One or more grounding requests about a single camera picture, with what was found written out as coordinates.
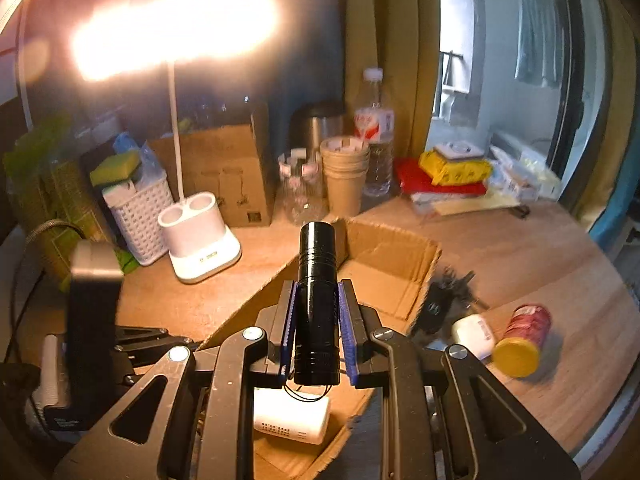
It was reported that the stainless steel canister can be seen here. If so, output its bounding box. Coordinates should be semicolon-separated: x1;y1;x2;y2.
290;102;351;161

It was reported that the white vented appliance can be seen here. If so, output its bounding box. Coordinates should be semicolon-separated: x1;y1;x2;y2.
492;130;551;157

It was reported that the clear plastic water bottle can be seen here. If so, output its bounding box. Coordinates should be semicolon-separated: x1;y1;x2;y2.
354;67;396;197

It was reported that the yellow green sponge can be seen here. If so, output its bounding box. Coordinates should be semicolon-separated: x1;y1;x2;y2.
90;150;141;186

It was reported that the black car key with keyring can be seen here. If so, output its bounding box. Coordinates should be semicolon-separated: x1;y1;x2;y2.
412;267;493;338

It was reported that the white plastic basket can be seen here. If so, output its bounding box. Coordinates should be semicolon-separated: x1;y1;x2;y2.
102;170;176;267

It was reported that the white pill bottle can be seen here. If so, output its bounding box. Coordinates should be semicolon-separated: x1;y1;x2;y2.
252;387;332;446
451;314;496;361

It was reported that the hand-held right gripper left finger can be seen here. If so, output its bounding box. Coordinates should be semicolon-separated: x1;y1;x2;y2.
52;280;301;480

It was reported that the white grey flat device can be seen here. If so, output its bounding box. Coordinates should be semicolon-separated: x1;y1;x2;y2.
435;140;486;161

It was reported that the cardboard box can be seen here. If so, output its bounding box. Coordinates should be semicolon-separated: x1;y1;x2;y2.
197;216;443;480

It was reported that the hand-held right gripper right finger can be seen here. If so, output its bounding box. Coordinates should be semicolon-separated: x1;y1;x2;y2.
337;280;583;480

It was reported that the stack of paper cups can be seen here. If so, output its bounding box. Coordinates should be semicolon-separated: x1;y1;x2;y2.
320;136;371;217

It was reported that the clear plastic document folder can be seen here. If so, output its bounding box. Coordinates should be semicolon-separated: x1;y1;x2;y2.
410;190;521;218

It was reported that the red can with yellow lid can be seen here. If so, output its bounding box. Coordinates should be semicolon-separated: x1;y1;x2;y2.
491;304;552;379

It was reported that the white desk lamp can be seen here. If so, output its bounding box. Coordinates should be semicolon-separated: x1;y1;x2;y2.
70;0;280;285

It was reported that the yellow wet wipes pack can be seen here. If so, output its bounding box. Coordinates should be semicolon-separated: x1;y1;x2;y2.
419;147;493;187

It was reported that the yellow curtain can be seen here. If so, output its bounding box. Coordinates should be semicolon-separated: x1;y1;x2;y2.
345;0;443;161

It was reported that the black flashlight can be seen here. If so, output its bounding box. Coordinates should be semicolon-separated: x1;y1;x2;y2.
292;221;343;387

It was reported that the green printed packet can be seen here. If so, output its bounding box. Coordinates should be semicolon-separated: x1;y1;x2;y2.
2;115;138;286

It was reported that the brown cardboard lamp carton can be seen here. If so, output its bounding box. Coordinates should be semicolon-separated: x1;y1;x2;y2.
150;110;276;228

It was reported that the hanging grey garment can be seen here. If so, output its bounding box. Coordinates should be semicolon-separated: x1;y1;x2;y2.
515;0;566;88

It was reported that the red flat packet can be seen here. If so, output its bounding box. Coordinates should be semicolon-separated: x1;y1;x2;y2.
395;156;488;198

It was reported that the clear glass jar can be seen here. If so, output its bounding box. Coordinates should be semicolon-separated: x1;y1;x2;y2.
277;149;326;226

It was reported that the pale yellow tissue pack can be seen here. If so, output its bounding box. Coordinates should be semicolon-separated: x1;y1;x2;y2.
520;152;563;200

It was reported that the blue plastic bag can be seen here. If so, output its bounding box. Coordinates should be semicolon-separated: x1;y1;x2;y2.
112;132;166;181

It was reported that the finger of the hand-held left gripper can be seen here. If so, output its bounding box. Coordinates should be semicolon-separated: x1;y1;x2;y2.
116;340;197;376
116;326;169;347

